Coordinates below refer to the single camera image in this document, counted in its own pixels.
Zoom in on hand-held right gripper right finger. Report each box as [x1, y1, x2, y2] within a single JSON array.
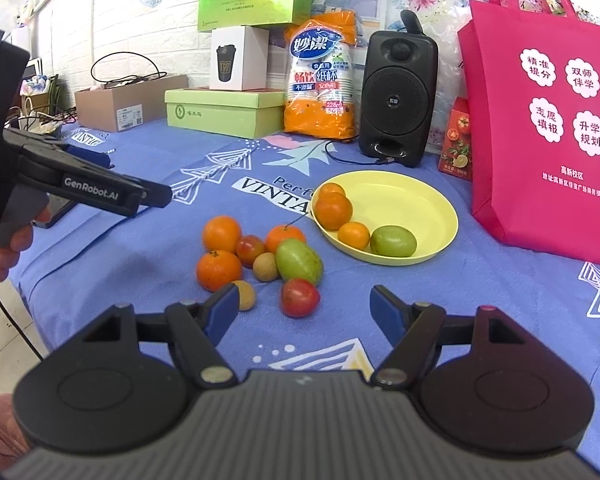
[[370, 285, 524, 388]]

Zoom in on brown longan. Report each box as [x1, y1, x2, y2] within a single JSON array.
[[252, 252, 280, 283], [231, 280, 257, 312]]

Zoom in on yellow plate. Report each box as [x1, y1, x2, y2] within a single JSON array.
[[311, 170, 459, 266]]

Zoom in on person's pink clothed leg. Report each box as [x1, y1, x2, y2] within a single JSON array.
[[0, 395, 33, 473]]

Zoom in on blue printed tablecloth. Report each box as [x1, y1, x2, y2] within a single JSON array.
[[0, 124, 600, 411]]

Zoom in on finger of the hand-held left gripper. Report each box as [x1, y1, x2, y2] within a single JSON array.
[[55, 142, 112, 169], [15, 131, 174, 219]]

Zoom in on black speaker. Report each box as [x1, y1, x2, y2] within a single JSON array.
[[358, 10, 439, 169]]

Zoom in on light green shoe box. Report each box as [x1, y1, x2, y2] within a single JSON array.
[[164, 87, 287, 139]]

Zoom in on brown cardboard box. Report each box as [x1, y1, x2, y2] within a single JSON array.
[[74, 74, 189, 133]]

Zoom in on dark flat device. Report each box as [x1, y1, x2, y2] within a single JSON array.
[[42, 191, 78, 222]]

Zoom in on black looped cable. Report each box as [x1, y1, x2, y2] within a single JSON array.
[[90, 52, 168, 86]]

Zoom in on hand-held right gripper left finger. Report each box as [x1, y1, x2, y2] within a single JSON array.
[[82, 290, 241, 388]]

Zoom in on person's left hand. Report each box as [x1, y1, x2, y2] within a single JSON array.
[[0, 194, 52, 283]]

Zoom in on red juice carton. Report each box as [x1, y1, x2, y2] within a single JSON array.
[[438, 96, 476, 181]]

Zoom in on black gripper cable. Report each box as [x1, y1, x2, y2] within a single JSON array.
[[0, 280, 48, 361]]

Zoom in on green mango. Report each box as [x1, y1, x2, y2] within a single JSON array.
[[275, 239, 324, 286]]

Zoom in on round green fruit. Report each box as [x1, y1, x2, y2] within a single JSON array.
[[370, 226, 417, 258]]

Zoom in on pink tote bag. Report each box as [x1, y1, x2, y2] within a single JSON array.
[[457, 0, 600, 266]]

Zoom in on red yellow plum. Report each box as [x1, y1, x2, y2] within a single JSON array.
[[235, 235, 266, 269]]

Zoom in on white box with cup print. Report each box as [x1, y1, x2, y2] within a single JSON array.
[[209, 25, 270, 92]]

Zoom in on red tomato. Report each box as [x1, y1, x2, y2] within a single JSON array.
[[280, 278, 321, 319]]

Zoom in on black speaker cable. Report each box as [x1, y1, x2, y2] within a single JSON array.
[[324, 137, 396, 167]]

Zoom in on orange paper cup pack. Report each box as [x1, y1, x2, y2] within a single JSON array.
[[283, 10, 363, 141]]

